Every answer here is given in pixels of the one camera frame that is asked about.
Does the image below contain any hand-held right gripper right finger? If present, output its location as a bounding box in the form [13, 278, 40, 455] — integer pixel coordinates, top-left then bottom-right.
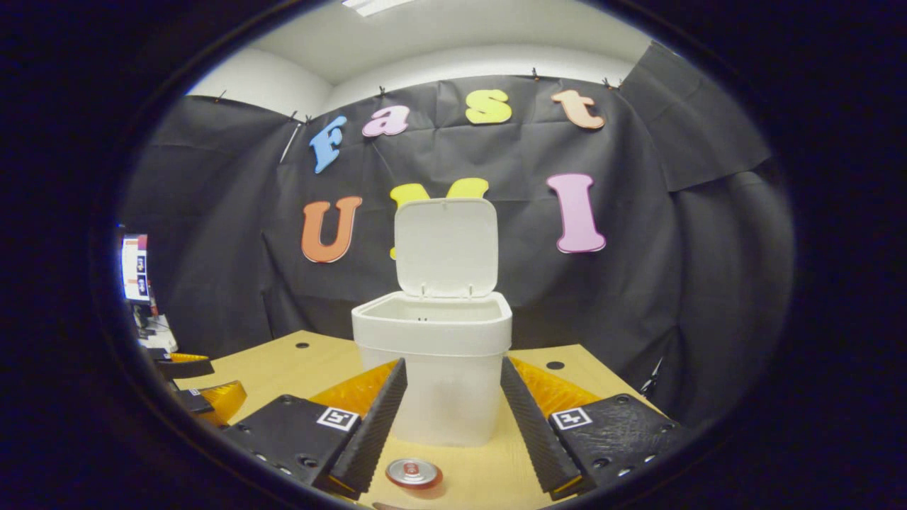
[500, 356, 692, 500]

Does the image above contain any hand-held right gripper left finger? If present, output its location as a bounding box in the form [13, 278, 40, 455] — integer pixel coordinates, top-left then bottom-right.
[221, 358, 409, 497]

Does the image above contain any red pop can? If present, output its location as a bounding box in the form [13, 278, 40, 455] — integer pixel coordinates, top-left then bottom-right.
[385, 458, 444, 491]

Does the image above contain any white desktop garbage bin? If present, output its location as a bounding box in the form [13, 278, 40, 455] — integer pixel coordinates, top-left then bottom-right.
[351, 198, 513, 448]

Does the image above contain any wooden desktop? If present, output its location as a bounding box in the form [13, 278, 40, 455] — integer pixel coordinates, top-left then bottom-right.
[174, 330, 670, 510]

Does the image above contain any cluttered white office desk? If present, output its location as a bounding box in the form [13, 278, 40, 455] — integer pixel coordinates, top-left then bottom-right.
[133, 305, 179, 353]

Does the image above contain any computer monitor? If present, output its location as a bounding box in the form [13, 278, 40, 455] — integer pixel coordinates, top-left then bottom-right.
[120, 234, 151, 305]

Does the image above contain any black backdrop cloth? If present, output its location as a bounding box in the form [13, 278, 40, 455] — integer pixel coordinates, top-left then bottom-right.
[117, 40, 794, 433]

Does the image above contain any long ceiling light panel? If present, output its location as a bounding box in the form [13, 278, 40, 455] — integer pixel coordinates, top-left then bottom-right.
[342, 0, 419, 18]

